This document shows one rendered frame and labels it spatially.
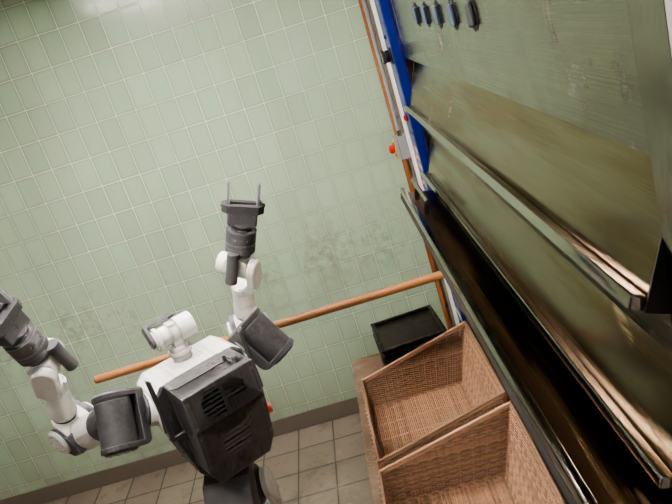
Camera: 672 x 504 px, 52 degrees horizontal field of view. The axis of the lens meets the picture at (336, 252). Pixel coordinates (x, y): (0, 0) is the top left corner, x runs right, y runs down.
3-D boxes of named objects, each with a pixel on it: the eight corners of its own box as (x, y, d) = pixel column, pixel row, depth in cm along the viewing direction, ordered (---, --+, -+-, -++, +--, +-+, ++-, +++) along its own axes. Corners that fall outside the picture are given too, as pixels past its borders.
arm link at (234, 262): (260, 239, 203) (258, 273, 207) (227, 231, 205) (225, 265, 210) (245, 253, 193) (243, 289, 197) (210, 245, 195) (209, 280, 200)
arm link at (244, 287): (260, 255, 202) (263, 286, 211) (232, 248, 204) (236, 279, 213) (251, 270, 197) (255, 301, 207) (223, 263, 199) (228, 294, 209)
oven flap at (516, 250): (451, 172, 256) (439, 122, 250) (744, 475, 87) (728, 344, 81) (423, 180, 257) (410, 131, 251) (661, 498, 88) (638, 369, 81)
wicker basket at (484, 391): (482, 376, 282) (466, 318, 273) (527, 459, 229) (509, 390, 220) (368, 410, 284) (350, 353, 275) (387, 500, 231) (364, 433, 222)
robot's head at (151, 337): (187, 333, 177) (172, 309, 179) (157, 350, 173) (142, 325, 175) (184, 341, 183) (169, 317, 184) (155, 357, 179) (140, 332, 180)
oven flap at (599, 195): (416, 110, 248) (422, 53, 242) (665, 312, 79) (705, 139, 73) (404, 109, 248) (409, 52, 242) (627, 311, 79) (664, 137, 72)
